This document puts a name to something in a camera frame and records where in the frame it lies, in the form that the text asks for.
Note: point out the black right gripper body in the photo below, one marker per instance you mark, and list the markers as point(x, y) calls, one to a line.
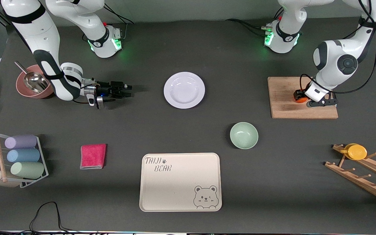
point(107, 89)

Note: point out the purple cup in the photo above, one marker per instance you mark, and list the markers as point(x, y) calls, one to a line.
point(21, 142)

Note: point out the beige bear print tray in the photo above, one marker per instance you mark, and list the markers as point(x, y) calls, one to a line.
point(175, 189)

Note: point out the pale green bowl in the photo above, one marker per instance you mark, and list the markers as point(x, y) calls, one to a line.
point(244, 135)

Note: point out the pink bowl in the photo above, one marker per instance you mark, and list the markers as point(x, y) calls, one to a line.
point(23, 88)

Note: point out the blue cup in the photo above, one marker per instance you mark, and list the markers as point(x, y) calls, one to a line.
point(23, 155)

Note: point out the white round plate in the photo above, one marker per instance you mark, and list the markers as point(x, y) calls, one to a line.
point(184, 90)

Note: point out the metal scoop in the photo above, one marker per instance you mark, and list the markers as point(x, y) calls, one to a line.
point(34, 81)

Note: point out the yellow cup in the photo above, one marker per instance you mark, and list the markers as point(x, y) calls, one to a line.
point(357, 152)

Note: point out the pink folded cloth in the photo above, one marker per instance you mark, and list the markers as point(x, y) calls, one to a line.
point(93, 156)

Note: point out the green cup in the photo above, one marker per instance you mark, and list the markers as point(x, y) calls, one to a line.
point(28, 170)

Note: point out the orange fruit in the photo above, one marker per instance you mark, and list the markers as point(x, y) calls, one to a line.
point(301, 100)

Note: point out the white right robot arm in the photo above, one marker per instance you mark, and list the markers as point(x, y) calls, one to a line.
point(41, 36)

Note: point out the wooden peg cup rack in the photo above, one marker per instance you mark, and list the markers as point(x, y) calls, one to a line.
point(359, 181)

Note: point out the bamboo cutting board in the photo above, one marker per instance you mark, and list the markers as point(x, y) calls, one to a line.
point(282, 98)

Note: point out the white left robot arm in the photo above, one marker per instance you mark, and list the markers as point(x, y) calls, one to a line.
point(333, 58)

